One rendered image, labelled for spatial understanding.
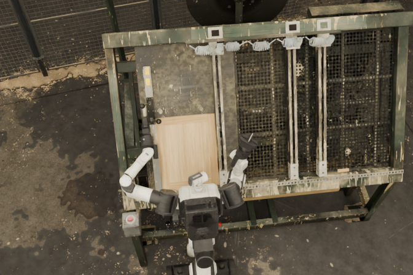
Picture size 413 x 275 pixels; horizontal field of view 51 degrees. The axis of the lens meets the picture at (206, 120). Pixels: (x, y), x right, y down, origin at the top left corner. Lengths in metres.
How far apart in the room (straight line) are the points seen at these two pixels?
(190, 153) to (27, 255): 1.87
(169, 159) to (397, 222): 2.36
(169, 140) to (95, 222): 1.41
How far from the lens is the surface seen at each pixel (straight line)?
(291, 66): 3.27
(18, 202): 4.67
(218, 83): 3.14
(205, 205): 2.75
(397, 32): 3.55
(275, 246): 4.20
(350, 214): 4.29
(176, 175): 3.35
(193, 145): 3.28
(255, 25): 3.12
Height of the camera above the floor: 3.87
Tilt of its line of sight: 53 degrees down
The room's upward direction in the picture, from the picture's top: 1 degrees clockwise
